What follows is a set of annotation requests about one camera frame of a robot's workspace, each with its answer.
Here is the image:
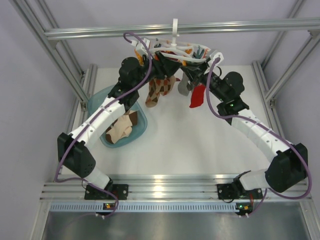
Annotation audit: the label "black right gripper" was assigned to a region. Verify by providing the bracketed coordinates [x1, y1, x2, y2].
[182, 60, 228, 102]

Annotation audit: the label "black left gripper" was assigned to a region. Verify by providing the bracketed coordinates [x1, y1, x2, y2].
[132, 51, 183, 91]

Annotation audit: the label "white round clip hanger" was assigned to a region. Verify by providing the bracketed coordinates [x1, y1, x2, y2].
[139, 18, 211, 66]

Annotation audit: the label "argyle beige orange sock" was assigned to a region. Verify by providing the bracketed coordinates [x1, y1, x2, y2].
[145, 75, 177, 108]

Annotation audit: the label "red sock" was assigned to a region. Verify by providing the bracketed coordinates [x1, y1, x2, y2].
[189, 84, 206, 109]

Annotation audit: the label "orange clothes peg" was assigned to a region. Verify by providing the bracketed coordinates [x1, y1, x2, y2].
[134, 49, 148, 66]

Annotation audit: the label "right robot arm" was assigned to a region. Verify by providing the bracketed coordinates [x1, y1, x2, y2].
[181, 58, 312, 199]

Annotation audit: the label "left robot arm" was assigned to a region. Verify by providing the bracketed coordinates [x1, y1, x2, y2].
[57, 51, 182, 199]

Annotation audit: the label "teal clothes peg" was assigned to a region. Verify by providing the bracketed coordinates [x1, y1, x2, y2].
[193, 45, 207, 59]

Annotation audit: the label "teal plastic basin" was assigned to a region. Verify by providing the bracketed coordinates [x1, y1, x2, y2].
[88, 85, 148, 148]

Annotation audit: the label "cream sock in basin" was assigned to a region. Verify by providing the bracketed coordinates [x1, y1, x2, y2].
[105, 110, 138, 145]

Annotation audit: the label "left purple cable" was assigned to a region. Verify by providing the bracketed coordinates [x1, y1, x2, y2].
[53, 31, 153, 218]

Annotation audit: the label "purple cable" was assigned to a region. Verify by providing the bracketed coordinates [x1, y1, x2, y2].
[53, 31, 153, 218]
[206, 56, 313, 218]

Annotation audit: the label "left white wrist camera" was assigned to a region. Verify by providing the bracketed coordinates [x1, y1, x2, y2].
[131, 37, 150, 56]

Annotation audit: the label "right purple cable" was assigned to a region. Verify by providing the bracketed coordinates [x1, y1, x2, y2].
[206, 56, 313, 218]

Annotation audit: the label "aluminium frame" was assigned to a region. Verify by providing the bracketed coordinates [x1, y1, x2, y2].
[7, 0, 320, 240]

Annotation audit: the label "perforated cable tray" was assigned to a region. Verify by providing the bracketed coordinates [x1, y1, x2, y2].
[49, 202, 240, 213]

